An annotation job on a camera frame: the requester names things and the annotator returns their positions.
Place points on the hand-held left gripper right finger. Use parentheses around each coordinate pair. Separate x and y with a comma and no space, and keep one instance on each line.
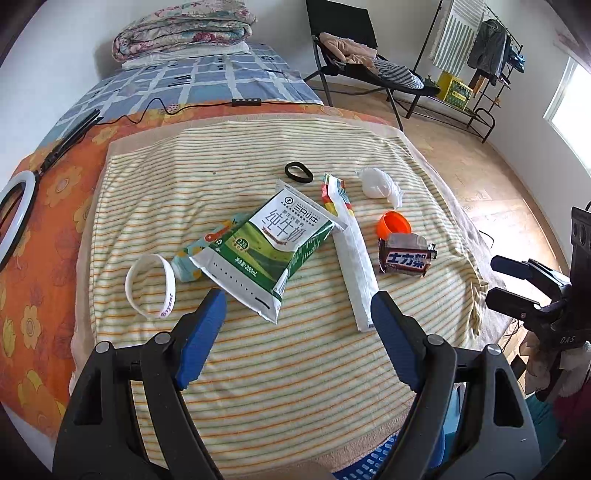
(392,337)

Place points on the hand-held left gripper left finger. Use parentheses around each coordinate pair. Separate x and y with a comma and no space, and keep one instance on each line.
(203,337)

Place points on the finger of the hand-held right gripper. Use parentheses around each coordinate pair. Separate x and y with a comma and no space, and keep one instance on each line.
(512,304)
(521,270)

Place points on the white rubber wristband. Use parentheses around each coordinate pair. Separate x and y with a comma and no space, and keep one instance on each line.
(167,295)

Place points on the brown chocolate bar wrapper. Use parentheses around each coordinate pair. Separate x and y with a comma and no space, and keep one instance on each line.
(406,261)

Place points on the teal snack packet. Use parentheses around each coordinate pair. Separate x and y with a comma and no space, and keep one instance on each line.
(194,258)

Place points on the long colourful white wrapper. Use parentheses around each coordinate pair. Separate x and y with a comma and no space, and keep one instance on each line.
(355,258)

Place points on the green white milk carton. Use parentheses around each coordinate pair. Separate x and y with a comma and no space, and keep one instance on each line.
(268,249)

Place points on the orange bottle cap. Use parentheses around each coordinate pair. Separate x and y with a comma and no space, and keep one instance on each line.
(392,224)

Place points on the blue plastic basket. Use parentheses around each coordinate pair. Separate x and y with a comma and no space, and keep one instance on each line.
(364,461)

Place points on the white tissue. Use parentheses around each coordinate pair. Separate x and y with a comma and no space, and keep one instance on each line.
(376,182)

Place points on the person's right hand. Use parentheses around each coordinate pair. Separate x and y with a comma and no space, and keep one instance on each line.
(535,364)

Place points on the beige towel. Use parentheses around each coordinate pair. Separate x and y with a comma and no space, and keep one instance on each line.
(461,221)

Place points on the striped yellow towel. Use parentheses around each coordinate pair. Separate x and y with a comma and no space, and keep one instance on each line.
(286,383)

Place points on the black clothes rack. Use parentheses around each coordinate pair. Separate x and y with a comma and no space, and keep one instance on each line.
(480,115)

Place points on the window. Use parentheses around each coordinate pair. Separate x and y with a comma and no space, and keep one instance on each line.
(572,110)

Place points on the orange floral bed sheet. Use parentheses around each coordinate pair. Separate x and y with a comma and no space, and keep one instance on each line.
(55,240)

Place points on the yellow crate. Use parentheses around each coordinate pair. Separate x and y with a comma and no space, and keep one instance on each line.
(455,92)

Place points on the dark hanging clothes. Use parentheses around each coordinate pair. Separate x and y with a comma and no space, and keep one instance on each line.
(489,46)

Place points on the striped grey cloth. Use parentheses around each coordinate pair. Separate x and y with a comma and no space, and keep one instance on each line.
(397,74)

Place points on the striped hanging towel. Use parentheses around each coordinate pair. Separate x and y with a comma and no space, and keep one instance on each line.
(455,41)

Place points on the black light stand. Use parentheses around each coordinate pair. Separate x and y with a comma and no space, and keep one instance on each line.
(74,136)

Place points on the black inline controller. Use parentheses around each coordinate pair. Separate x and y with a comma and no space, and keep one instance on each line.
(244,101)

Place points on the blue checked bed sheet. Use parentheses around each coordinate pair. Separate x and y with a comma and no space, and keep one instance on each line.
(184,83)

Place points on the pink cloth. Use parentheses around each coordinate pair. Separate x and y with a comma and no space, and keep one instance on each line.
(346,46)

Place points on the black folding chair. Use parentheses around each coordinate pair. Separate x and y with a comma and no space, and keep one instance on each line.
(341,18)

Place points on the folded floral quilt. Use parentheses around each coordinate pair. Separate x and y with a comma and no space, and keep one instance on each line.
(184,27)

